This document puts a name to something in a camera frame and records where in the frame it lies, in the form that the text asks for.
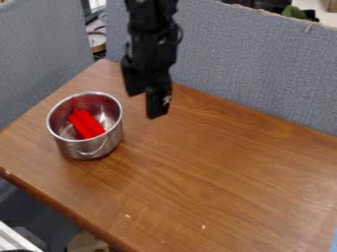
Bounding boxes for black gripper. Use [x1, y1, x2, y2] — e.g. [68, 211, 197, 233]
[122, 0, 182, 119]

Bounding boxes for red ridged block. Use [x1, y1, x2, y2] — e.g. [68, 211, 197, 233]
[67, 108, 106, 139]

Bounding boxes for silver metal pot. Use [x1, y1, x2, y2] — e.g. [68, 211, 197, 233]
[46, 92, 123, 159]

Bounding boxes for beige object under table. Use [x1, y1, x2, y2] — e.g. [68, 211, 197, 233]
[67, 231, 111, 252]

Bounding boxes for white slatted object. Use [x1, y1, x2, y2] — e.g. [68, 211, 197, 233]
[0, 221, 43, 252]

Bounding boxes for round wooden stool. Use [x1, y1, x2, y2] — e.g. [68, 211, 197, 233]
[86, 21, 107, 53]

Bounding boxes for grey fabric partition left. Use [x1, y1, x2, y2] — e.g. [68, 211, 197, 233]
[0, 0, 94, 129]

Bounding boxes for grey fabric partition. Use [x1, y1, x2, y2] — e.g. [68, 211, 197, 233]
[0, 0, 94, 129]
[107, 0, 337, 136]

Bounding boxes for grey fabric partition right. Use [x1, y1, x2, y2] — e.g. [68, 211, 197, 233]
[107, 0, 337, 136]

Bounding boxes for green cloth item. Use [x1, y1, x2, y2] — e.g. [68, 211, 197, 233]
[282, 6, 308, 20]

